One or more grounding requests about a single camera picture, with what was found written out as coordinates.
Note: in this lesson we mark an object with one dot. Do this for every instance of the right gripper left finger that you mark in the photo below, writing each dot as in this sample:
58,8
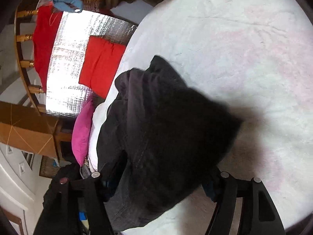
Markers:
85,195

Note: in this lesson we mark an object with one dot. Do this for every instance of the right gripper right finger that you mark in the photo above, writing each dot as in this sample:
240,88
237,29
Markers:
258,213

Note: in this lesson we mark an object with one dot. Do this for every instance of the black quilted jacket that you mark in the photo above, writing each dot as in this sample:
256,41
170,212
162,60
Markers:
173,135

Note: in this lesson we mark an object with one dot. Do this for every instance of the black coat pile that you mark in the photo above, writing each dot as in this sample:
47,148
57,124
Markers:
69,172

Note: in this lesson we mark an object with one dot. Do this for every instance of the grey garment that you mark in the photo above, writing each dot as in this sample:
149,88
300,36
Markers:
85,171

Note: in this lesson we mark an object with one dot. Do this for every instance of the blue jacket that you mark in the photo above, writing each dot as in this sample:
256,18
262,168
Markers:
82,216

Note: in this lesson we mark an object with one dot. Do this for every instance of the pink pillow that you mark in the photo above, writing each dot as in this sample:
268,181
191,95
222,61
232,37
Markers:
81,132

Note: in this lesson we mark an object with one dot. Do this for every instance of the brown curved column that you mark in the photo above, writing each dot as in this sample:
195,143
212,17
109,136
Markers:
25,129

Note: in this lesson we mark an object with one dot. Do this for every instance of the silver foil headboard panel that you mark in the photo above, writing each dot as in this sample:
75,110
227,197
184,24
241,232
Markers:
64,95

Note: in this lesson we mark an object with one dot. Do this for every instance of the red pillow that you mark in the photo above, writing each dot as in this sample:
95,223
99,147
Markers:
102,58

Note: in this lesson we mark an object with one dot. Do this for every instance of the wooden stair railing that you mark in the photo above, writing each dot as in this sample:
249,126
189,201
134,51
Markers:
24,25

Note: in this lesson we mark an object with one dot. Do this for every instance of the white bed blanket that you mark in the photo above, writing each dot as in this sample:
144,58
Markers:
256,57

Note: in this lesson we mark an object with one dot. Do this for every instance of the red cloth on headboard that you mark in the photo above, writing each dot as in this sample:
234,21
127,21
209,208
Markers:
43,40

